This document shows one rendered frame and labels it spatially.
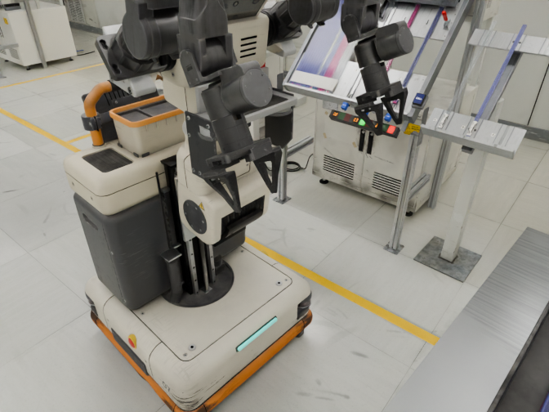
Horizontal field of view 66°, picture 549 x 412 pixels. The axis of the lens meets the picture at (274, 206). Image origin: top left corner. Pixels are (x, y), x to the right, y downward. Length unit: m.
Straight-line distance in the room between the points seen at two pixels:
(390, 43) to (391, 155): 1.46
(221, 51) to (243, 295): 1.03
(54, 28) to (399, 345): 5.19
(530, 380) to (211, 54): 0.70
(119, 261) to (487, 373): 1.04
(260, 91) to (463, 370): 0.54
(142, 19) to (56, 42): 5.19
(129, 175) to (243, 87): 0.71
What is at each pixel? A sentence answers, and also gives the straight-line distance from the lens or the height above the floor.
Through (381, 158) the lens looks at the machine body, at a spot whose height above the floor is 0.32.
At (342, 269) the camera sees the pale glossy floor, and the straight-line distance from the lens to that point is 2.11.
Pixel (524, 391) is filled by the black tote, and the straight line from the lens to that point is 0.78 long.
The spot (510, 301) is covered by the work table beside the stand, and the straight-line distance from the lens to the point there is 0.93.
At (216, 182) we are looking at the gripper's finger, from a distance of 0.71.
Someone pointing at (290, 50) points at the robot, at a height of 1.12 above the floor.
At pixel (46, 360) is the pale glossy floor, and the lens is 1.94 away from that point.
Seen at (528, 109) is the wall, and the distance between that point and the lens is 3.86.
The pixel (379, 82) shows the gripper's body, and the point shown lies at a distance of 1.02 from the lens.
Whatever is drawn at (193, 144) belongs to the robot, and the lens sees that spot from 1.01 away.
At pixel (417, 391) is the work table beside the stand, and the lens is 0.74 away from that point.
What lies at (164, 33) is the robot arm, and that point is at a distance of 0.80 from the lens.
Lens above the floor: 1.39
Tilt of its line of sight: 33 degrees down
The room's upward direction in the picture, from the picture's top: straight up
